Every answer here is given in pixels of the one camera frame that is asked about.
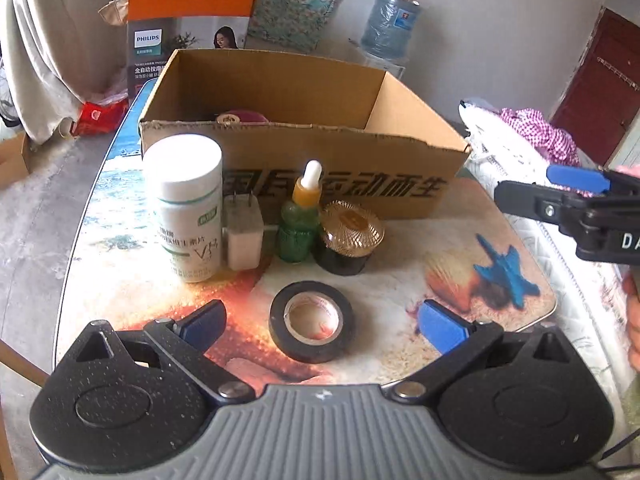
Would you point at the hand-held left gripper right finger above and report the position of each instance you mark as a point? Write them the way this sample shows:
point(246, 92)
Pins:
point(440, 327)

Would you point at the black jar with gold lid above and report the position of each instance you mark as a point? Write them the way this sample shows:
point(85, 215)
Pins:
point(350, 220)

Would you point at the beige curtain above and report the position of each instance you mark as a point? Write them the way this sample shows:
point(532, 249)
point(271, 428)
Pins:
point(45, 45)

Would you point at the white supplement bottle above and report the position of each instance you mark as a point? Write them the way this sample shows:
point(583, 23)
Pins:
point(182, 185)

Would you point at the green dropper bottle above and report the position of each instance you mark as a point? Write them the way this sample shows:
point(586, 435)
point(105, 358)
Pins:
point(297, 235)

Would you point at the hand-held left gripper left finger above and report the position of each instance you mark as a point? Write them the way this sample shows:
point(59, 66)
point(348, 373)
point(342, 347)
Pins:
point(202, 322)

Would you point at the brown paper bag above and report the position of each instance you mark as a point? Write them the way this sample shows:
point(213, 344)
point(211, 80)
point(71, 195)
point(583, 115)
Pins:
point(114, 12)

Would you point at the large cardboard box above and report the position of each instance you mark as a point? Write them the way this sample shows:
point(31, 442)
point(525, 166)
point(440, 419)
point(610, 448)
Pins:
point(350, 152)

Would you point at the purple folding cup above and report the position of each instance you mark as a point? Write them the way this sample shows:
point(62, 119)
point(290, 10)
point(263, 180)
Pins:
point(255, 116)

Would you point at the small cardboard box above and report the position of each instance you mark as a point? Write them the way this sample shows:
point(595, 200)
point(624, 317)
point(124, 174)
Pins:
point(12, 165)

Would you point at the white charger plug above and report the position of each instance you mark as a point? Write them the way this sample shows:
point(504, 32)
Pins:
point(243, 242)

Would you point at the black tape roll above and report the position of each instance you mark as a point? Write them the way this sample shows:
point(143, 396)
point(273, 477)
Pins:
point(277, 325)

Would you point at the floral cloth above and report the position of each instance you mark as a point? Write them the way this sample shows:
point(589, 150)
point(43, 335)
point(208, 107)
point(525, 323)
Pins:
point(300, 5)

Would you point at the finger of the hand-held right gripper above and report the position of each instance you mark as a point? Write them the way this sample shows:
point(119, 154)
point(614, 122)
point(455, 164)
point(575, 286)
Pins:
point(535, 202)
point(575, 179)

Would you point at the white water dispenser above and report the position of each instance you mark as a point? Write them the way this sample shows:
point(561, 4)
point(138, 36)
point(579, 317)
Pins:
point(380, 65)

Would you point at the dark red door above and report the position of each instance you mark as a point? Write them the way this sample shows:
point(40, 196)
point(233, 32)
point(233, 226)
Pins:
point(600, 85)

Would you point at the person's right hand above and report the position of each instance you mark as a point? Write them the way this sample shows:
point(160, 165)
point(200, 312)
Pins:
point(632, 315)

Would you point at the red printed bag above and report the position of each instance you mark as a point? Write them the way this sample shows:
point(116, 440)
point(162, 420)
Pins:
point(100, 117)

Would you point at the pink checked cloth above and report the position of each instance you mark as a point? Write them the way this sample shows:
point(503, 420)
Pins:
point(540, 130)

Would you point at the blue water jug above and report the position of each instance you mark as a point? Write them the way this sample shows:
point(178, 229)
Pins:
point(390, 20)

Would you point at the clear plastic bag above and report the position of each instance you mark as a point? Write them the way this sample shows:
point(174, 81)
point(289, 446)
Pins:
point(110, 85)

